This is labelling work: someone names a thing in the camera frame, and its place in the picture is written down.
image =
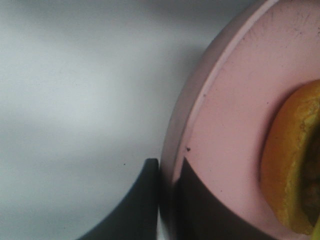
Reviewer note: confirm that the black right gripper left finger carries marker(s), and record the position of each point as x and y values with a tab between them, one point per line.
136	216

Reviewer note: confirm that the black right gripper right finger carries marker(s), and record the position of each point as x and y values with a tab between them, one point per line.
201	216

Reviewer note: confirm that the toy burger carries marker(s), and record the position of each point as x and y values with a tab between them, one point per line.
283	156

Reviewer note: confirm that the pink round plate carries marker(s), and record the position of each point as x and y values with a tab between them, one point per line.
224	111

